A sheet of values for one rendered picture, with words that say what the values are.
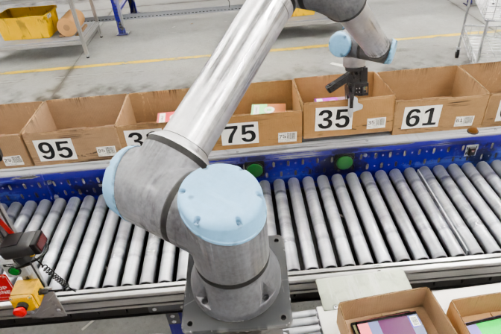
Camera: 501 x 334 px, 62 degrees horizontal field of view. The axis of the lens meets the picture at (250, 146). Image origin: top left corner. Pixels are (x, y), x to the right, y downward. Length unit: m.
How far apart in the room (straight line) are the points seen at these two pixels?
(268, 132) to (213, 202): 1.10
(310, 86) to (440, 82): 0.63
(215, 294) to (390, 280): 0.81
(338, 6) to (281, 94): 1.02
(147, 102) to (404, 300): 1.38
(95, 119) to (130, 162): 1.33
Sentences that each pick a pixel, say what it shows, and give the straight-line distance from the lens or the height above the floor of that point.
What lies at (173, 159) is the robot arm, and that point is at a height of 1.47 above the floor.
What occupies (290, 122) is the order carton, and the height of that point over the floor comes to 1.00.
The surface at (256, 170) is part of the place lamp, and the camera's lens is 1.80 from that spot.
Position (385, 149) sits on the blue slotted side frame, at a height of 0.86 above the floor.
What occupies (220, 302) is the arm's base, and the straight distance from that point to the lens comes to 0.85.
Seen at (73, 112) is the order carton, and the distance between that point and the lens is 2.18.
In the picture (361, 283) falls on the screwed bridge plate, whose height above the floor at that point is 0.75.
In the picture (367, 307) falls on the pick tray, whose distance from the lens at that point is 1.39.
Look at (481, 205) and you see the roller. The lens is 1.88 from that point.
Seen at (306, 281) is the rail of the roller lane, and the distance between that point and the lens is 1.51.
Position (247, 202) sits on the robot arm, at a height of 1.47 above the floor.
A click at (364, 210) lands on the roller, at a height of 0.75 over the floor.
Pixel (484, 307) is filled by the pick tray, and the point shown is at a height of 0.79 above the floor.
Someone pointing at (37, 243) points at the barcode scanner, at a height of 1.08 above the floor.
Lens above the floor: 1.95
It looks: 35 degrees down
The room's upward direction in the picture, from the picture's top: 5 degrees counter-clockwise
